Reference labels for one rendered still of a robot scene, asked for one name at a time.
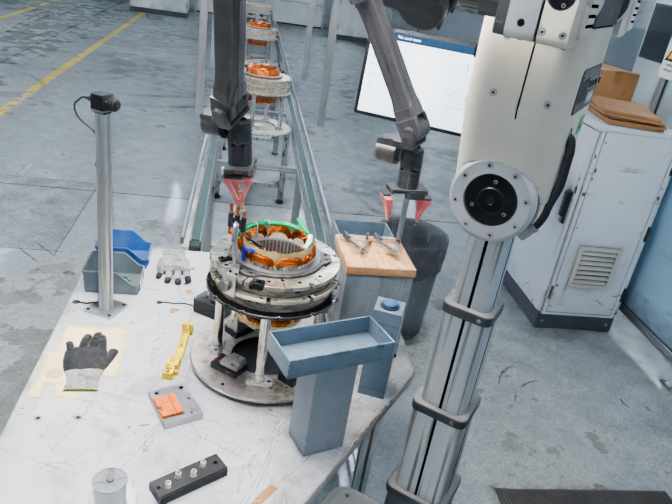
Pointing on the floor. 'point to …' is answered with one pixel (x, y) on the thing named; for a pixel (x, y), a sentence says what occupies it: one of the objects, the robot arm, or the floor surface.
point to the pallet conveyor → (197, 220)
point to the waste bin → (417, 303)
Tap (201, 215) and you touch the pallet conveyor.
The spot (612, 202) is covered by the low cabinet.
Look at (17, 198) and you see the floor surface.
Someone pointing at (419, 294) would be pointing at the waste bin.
